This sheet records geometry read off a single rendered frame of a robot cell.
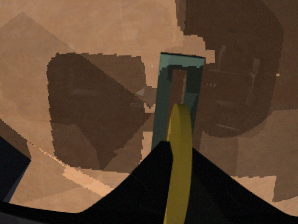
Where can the gold coin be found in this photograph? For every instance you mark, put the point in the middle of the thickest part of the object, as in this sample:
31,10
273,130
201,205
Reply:
180,137

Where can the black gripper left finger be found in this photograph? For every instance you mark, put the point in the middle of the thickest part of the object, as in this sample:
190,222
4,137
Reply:
140,199

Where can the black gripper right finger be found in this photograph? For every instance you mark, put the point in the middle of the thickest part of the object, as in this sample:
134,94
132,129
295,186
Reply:
215,198

